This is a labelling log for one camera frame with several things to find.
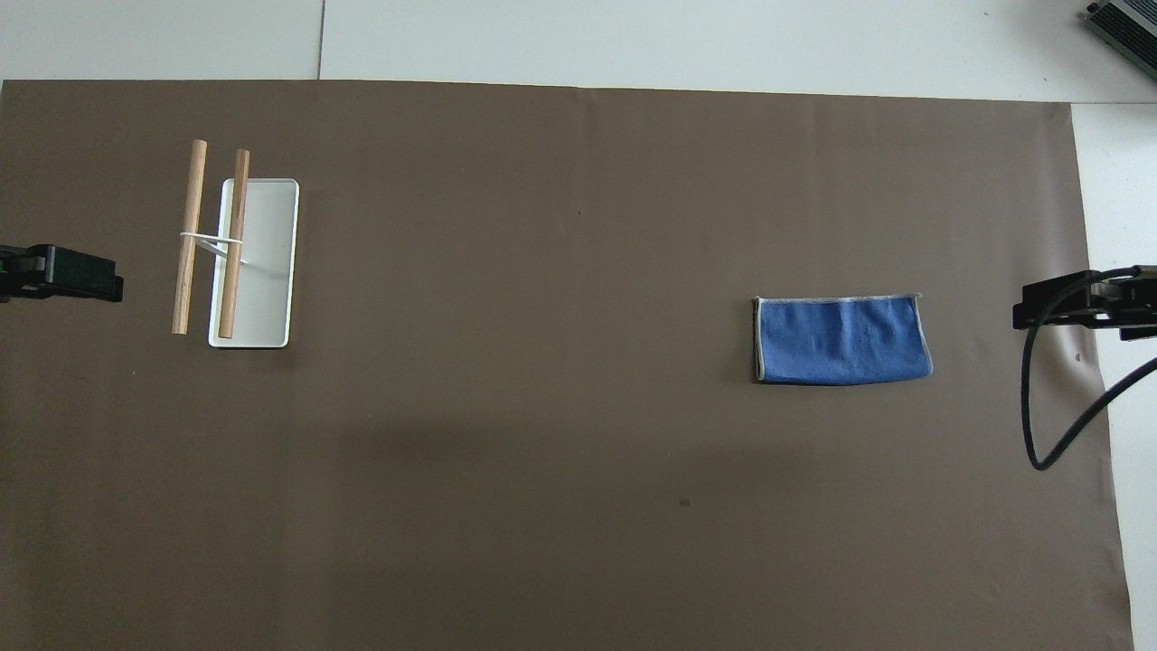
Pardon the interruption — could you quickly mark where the white rack with wooden bars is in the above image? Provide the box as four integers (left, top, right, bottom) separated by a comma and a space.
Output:
171, 138, 300, 349

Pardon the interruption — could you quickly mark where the blue towel with grey edge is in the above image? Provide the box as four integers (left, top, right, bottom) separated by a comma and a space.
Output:
752, 293, 934, 386

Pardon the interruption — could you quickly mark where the black cable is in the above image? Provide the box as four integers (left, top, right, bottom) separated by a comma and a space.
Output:
1020, 265, 1157, 472

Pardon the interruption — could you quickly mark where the grey ribbed metal device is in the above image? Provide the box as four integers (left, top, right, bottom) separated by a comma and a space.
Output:
1085, 0, 1157, 70

